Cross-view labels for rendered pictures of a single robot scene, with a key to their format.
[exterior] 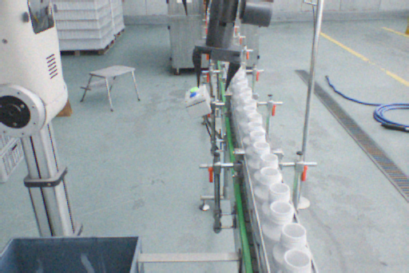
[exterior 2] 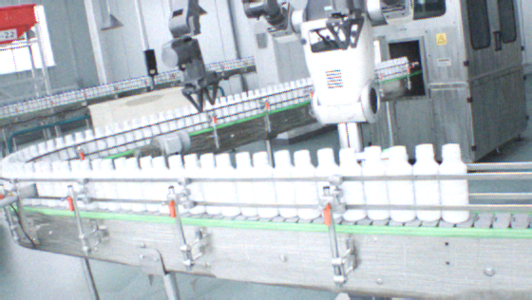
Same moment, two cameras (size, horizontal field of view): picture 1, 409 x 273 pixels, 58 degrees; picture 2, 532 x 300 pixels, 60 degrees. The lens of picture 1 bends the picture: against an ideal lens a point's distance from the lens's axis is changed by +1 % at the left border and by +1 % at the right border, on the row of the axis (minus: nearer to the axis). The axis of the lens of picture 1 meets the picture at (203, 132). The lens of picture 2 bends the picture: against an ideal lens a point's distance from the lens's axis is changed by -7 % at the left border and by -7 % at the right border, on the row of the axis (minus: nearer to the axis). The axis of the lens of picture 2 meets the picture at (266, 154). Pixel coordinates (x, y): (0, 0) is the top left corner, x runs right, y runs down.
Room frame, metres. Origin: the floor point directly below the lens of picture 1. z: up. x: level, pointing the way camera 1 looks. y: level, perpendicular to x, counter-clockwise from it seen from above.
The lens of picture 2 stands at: (1.70, -1.17, 1.41)
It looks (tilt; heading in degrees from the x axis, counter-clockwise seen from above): 12 degrees down; 122
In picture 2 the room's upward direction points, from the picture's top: 10 degrees counter-clockwise
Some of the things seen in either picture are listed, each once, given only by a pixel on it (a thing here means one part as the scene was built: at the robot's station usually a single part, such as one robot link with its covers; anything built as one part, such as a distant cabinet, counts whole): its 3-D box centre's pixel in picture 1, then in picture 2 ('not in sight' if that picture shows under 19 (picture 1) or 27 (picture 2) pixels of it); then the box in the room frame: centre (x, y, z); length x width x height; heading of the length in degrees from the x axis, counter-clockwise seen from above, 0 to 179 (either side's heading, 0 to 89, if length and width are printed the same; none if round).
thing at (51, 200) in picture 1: (57, 222); not in sight; (1.04, 0.51, 0.74); 0.11 x 0.11 x 0.40; 89
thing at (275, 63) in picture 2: not in sight; (287, 78); (-1.91, 5.63, 0.96); 0.82 x 0.50 x 1.91; 71
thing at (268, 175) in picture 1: (268, 206); (151, 183); (0.63, -0.13, 1.08); 0.06 x 0.06 x 0.17
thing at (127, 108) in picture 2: not in sight; (151, 144); (-2.39, 2.95, 0.59); 1.10 x 0.62 x 1.18; 71
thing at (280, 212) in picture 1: (278, 245); (125, 183); (0.51, -0.13, 1.08); 0.06 x 0.06 x 0.17
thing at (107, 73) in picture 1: (108, 85); not in sight; (4.39, 1.17, 0.21); 0.61 x 0.47 x 0.41; 53
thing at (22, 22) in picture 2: not in sight; (20, 100); (-5.26, 3.17, 1.40); 0.92 x 0.72 x 2.80; 71
